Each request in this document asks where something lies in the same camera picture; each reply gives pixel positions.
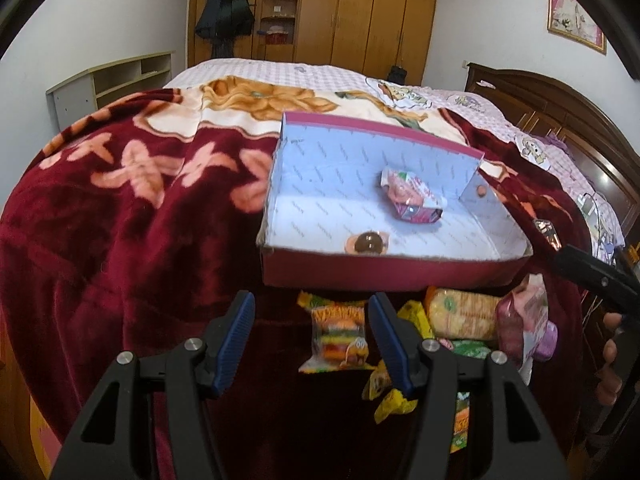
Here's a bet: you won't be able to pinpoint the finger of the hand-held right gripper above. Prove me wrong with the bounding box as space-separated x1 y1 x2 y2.
551 244 640 313

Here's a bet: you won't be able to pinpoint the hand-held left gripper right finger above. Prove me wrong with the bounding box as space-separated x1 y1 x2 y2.
367 292 571 480

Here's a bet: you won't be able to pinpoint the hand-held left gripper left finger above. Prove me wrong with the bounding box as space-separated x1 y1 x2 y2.
50 290 257 480

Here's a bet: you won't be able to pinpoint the yellow cake packet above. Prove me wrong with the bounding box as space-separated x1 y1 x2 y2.
399 300 436 341

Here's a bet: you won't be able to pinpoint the burger gummy packet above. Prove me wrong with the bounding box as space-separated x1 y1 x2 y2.
297 290 376 374

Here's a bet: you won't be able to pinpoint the purple jelly cup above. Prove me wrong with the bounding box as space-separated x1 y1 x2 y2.
537 321 559 362

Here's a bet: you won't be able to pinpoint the pink drink pouch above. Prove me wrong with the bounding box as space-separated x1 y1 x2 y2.
495 273 550 383

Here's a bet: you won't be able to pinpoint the orange green snack packet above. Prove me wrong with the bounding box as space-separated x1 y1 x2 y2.
449 391 472 455

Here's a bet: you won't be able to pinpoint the red cardboard box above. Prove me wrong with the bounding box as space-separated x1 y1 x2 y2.
256 111 534 292

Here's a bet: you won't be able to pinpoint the person's right hand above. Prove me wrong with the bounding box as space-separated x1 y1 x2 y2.
595 312 625 406

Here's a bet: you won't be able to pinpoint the yellow candy packet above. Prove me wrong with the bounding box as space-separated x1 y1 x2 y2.
374 390 418 423

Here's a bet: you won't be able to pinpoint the shiny foil wrapper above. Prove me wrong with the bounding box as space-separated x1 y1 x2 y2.
532 217 561 251

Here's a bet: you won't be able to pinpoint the rice cracker packet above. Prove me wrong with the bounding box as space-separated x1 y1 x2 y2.
424 286 502 342

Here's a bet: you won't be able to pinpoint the brown jelly cup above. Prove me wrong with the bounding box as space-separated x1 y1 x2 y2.
344 230 390 256

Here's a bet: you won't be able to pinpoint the dark red floral blanket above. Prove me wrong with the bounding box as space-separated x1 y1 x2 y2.
0 76 596 480

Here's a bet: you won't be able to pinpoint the pink snack packet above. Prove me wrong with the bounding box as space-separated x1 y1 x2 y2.
377 165 447 223

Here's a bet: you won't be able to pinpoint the dark wooden headboard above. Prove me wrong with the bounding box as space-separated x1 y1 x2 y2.
465 62 640 241

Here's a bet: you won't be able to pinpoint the pink checkered bed sheet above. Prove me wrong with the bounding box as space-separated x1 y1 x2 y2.
164 58 626 261

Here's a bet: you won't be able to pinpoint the white shelf unit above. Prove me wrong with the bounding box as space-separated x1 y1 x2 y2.
46 50 176 131

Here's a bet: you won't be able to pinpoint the black hanging coat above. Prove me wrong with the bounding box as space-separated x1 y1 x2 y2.
195 0 226 58

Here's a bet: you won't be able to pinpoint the dark green hanging coat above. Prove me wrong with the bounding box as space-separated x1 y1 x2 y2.
220 0 256 58

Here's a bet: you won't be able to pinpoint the wooden wardrobe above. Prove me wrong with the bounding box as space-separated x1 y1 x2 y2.
176 0 441 86

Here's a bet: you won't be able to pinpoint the white charger cables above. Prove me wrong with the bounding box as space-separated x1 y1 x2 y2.
577 192 608 231

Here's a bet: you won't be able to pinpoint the wooden bed frame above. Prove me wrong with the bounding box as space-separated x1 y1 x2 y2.
0 310 61 480

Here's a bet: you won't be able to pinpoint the framed wall picture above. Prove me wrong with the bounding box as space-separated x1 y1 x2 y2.
546 0 608 56

